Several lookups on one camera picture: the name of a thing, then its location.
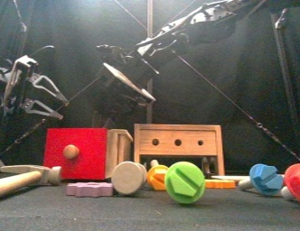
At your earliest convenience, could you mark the purple toy gear nut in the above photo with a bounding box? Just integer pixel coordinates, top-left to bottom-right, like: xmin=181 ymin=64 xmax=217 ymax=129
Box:
xmin=66 ymin=181 xmax=116 ymax=199

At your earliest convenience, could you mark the orange toy nut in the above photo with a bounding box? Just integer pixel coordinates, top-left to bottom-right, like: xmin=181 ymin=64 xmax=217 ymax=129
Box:
xmin=204 ymin=179 xmax=237 ymax=189

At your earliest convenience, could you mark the red fronted wooden drawer box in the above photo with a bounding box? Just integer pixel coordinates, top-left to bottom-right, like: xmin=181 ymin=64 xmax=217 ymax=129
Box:
xmin=44 ymin=127 xmax=135 ymax=181

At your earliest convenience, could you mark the wooden toy workbench with holes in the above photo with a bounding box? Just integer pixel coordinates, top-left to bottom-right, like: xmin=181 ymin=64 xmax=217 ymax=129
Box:
xmin=133 ymin=123 xmax=227 ymax=177

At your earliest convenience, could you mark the wooden toy hammer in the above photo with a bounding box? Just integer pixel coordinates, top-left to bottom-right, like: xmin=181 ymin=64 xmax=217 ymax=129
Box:
xmin=0 ymin=164 xmax=64 ymax=200

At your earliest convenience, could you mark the beige toy bolt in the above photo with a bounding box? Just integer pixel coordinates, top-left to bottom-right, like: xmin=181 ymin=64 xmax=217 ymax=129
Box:
xmin=111 ymin=161 xmax=149 ymax=197

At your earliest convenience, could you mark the yellow toy bolt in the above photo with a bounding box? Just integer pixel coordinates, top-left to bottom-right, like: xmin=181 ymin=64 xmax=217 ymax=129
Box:
xmin=147 ymin=159 xmax=171 ymax=191

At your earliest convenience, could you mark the green toy bolt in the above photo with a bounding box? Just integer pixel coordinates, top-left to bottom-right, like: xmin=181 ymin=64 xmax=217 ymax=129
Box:
xmin=164 ymin=161 xmax=207 ymax=206

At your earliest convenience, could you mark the pale wooden toy plank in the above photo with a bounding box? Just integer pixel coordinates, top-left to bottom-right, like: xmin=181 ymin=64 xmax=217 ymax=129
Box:
xmin=209 ymin=174 xmax=252 ymax=182

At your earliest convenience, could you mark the blue toy bolt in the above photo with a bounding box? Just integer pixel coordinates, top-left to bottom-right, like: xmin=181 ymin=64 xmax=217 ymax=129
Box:
xmin=237 ymin=163 xmax=286 ymax=198

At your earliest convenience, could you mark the red toy bolt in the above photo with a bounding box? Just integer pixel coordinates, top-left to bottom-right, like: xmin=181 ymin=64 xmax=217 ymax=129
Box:
xmin=280 ymin=162 xmax=300 ymax=205

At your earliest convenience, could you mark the thin diagonal brace wire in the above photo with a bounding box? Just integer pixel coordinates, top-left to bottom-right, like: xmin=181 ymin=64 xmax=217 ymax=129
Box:
xmin=176 ymin=54 xmax=300 ymax=164
xmin=0 ymin=76 xmax=102 ymax=160

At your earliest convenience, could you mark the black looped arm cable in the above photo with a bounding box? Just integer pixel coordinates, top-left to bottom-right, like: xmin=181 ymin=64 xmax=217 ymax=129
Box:
xmin=29 ymin=44 xmax=58 ymax=66

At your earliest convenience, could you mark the grey vertical frame pole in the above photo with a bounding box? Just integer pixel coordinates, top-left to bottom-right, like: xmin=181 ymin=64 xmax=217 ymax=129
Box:
xmin=147 ymin=0 xmax=156 ymax=125

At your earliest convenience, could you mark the black slanted frame strut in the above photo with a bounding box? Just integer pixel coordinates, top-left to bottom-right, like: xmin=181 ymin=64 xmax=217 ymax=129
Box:
xmin=270 ymin=8 xmax=300 ymax=157

